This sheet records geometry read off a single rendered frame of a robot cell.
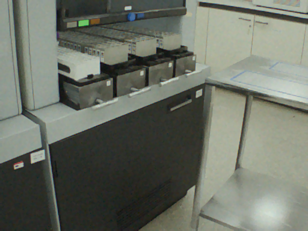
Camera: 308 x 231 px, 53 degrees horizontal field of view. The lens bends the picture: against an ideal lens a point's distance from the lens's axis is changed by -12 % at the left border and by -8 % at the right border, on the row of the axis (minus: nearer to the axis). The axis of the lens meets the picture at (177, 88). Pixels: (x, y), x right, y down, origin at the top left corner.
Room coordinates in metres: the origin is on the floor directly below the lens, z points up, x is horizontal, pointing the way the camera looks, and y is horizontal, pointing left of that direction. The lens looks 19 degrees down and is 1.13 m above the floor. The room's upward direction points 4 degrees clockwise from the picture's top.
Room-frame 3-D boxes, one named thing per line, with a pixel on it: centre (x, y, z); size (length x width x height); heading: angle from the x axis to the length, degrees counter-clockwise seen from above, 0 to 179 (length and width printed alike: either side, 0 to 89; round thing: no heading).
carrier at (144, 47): (1.22, 0.13, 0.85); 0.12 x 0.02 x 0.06; 143
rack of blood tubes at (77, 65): (1.03, 0.39, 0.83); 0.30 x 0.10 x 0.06; 54
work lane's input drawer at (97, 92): (1.11, 0.50, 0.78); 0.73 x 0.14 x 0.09; 54
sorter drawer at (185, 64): (1.48, 0.23, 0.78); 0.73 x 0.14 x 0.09; 54
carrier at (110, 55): (1.10, 0.22, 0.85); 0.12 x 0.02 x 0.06; 144
